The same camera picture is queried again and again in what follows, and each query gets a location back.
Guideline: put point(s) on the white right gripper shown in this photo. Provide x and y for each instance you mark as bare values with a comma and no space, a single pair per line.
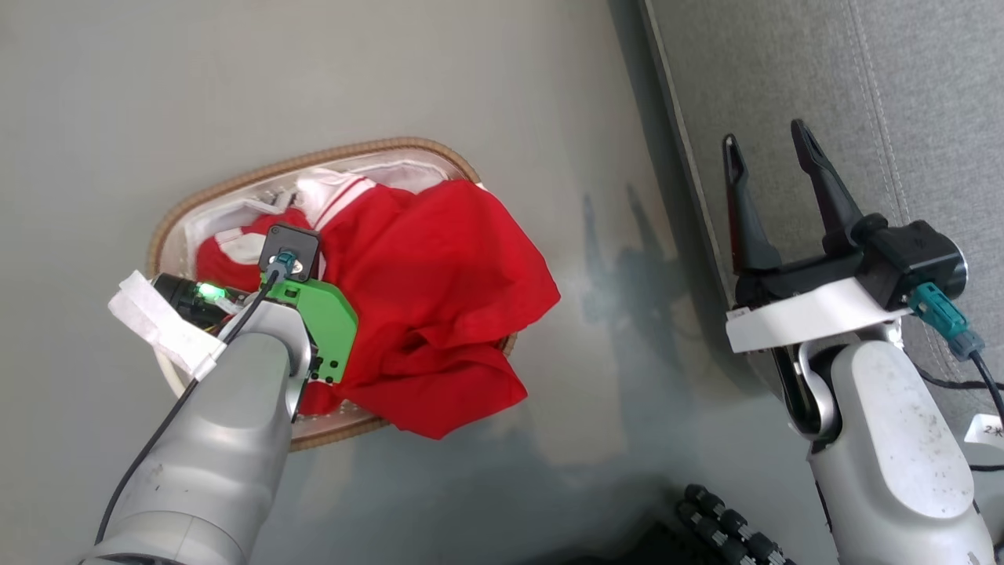
800,314

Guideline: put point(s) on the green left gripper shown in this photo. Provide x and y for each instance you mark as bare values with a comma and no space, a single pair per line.
325,318

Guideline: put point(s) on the red and white garment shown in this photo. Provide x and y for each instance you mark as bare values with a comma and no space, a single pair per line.
439,298

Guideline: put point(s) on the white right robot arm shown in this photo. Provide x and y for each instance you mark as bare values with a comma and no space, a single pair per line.
894,455

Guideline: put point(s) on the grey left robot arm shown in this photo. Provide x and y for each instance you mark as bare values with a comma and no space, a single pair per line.
212,455

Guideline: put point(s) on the cream basket with brown rim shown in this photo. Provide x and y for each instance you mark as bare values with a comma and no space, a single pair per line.
235,183

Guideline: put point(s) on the grey fabric sofa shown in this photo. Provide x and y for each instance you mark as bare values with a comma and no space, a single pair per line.
784,63

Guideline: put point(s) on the white fabric wrap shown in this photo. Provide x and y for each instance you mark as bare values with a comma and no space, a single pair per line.
157,322

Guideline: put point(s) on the white paper label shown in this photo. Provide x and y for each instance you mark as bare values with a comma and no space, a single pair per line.
990,433

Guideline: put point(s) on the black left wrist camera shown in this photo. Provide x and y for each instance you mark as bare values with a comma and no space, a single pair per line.
302,242

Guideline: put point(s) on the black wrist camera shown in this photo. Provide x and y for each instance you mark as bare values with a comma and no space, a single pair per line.
302,242
914,255

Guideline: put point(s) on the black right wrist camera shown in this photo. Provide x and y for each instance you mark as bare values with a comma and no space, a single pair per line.
914,255

